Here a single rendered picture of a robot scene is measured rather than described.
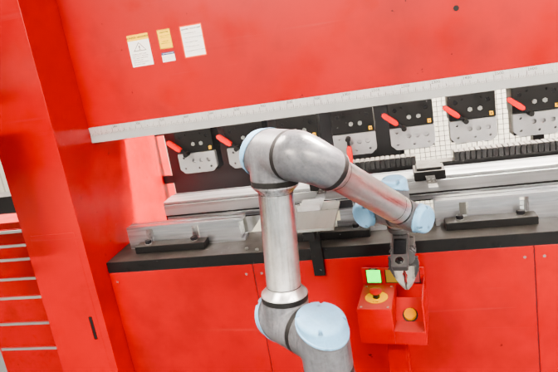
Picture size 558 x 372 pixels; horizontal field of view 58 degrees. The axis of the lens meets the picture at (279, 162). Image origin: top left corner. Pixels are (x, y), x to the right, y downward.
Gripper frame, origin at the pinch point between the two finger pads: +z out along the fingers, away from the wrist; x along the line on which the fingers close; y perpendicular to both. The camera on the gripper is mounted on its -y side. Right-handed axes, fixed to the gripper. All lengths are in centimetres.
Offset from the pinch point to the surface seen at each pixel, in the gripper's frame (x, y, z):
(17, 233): 178, 30, -9
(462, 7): -23, 43, -76
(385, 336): 7.3, -6.4, 13.5
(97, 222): 117, 14, -21
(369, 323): 11.6, -6.1, 9.0
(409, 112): -4, 38, -45
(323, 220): 26.7, 15.5, -16.2
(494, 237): -27.5, 26.0, -2.2
